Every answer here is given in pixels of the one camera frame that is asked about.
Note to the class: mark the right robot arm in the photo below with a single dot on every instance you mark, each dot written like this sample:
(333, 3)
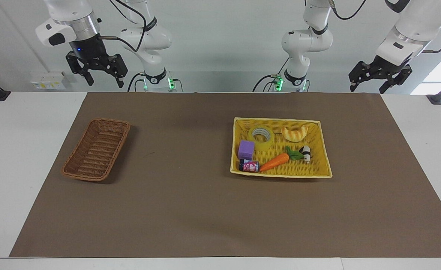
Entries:
(151, 41)

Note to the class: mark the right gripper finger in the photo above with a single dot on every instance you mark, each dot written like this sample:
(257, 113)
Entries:
(116, 67)
(78, 65)

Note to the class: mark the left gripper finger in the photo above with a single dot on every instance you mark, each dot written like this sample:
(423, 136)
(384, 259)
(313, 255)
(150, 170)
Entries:
(362, 72)
(401, 75)

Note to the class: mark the clear tape roll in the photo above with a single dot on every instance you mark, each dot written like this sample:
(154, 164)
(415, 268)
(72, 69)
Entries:
(267, 141)

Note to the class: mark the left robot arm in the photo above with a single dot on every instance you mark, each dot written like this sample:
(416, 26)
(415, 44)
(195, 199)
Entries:
(306, 41)

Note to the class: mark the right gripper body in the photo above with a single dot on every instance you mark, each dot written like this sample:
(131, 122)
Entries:
(89, 48)

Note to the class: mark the purple cube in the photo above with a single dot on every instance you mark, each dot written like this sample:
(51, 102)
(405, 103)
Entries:
(246, 150)

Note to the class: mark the toy carrot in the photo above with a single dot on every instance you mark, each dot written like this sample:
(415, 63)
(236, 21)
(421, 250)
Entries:
(275, 162)

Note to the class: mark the brown wicker basket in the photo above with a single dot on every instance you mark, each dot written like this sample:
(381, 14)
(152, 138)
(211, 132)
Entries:
(96, 150)

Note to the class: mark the toy croissant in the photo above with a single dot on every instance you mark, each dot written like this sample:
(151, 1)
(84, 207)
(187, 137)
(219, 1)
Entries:
(294, 134)

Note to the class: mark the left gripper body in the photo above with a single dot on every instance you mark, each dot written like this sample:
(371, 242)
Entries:
(389, 65)

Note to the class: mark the yellow woven basket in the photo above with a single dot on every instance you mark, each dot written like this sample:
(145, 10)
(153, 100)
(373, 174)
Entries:
(310, 165)

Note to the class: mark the small printed can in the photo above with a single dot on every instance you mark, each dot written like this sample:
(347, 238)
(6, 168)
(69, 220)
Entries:
(248, 165)

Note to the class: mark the black and white toy sushi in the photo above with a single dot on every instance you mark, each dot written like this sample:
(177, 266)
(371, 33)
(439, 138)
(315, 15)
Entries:
(306, 153)

